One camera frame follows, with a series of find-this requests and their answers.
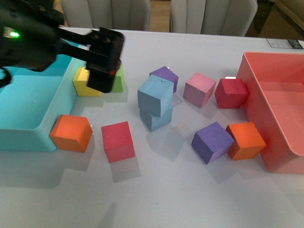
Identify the pink plastic bin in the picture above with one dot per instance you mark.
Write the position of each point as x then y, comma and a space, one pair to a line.
275, 104

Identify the red foam cube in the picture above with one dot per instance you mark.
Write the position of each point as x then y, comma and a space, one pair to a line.
230, 93
117, 142

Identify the blue foam cube top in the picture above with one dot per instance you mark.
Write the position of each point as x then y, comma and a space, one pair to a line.
155, 95

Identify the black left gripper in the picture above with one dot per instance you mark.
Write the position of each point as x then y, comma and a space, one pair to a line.
100, 49

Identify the right grey chair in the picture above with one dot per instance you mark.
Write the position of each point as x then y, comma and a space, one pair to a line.
212, 17

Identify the blue foam cube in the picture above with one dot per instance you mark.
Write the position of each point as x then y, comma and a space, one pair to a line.
155, 95
153, 122

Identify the purple foam cube far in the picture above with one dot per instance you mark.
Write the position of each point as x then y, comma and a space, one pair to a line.
165, 73

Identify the brown sofa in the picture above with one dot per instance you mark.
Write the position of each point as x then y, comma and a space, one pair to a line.
294, 9

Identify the orange foam cube right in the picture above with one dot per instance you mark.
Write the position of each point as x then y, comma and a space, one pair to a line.
248, 142

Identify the purple foam cube near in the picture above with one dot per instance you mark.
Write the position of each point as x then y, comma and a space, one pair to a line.
211, 142

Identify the table label sticker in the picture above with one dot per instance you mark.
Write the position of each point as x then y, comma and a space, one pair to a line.
285, 43

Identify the red foam cube left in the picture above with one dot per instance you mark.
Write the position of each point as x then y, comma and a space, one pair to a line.
117, 142

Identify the cyan plastic bin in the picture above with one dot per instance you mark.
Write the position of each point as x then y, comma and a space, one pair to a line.
32, 102

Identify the pink foam cube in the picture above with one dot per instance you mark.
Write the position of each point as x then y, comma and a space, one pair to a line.
199, 89

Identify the grey chair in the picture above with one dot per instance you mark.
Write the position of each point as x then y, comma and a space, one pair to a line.
110, 14
212, 17

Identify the left grey chair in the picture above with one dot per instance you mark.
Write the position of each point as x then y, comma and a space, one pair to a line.
110, 14

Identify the orange foam cube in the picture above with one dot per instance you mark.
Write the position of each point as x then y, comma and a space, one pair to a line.
71, 133
248, 142

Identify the green foam cube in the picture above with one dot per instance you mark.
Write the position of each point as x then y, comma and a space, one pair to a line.
118, 86

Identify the yellow foam cube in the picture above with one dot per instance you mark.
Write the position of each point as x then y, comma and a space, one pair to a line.
80, 81

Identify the purple foam cube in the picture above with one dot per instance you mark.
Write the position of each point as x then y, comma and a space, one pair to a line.
211, 142
165, 73

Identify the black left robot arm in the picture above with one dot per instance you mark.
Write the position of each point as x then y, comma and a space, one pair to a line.
31, 38

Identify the orange foam cube left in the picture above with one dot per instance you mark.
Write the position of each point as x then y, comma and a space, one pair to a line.
71, 133

